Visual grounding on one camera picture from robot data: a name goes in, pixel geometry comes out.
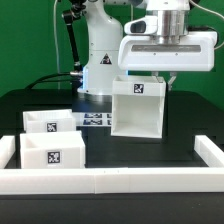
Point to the white right rail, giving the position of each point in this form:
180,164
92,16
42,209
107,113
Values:
209,152

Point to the marker tag sheet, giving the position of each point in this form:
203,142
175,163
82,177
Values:
92,119

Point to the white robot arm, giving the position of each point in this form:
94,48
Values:
159,41

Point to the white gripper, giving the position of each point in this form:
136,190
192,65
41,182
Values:
140,51

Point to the white drawer tray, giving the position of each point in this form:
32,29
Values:
52,150
49,121

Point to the white front rail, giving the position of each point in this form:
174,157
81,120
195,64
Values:
118,180

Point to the white rail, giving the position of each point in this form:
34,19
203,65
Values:
118,180
209,152
7,149

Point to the white left rail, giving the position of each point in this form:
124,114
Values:
7,149

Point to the white drawer cabinet box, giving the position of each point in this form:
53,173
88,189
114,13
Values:
138,106

